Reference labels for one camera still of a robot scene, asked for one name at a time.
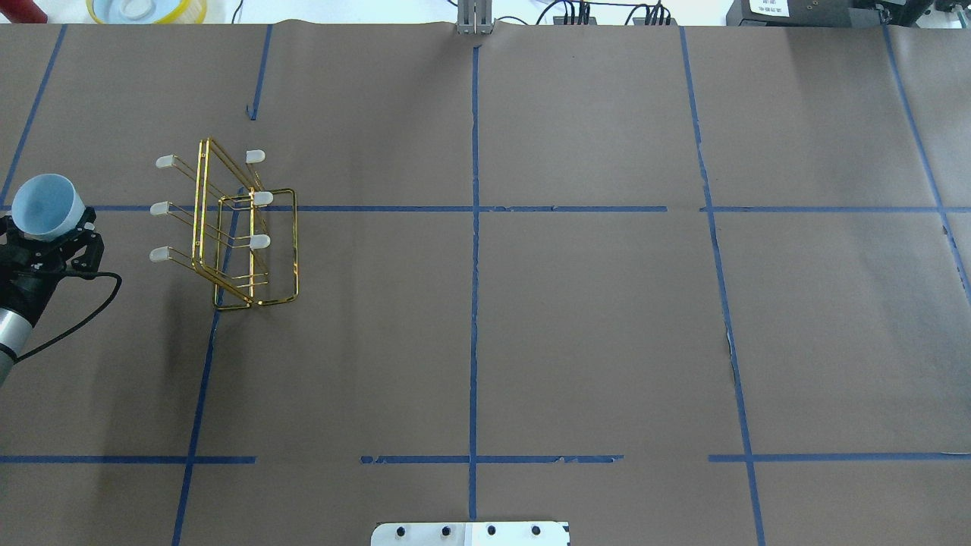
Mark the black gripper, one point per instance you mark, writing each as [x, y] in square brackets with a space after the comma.
[30, 289]

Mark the light blue plastic cup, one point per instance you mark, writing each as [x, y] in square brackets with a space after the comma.
[46, 207]

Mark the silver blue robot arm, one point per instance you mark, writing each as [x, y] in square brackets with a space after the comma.
[16, 331]

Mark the red bottle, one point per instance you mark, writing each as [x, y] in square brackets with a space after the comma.
[23, 12]

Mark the yellow tape roll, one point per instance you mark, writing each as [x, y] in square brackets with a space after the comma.
[147, 12]

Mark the black computer box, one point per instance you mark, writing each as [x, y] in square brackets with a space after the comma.
[834, 14]

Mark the gold wire cup holder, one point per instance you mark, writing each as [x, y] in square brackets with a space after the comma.
[231, 241]

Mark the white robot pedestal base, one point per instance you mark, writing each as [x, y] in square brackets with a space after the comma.
[472, 533]

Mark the grey aluminium frame post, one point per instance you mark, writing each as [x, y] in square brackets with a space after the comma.
[475, 17]

